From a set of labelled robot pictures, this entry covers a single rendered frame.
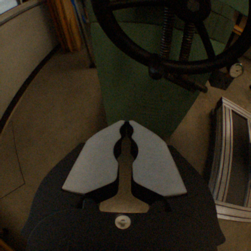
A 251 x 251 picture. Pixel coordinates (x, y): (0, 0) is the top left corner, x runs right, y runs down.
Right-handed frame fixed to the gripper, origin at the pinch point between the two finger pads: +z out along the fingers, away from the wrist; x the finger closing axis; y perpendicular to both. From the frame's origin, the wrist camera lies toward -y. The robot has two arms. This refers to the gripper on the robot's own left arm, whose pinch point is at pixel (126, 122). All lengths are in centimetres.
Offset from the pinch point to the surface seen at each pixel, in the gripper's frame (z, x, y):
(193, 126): 71, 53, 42
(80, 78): 114, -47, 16
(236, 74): 25.0, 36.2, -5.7
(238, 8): 20.5, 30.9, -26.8
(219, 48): 28.6, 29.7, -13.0
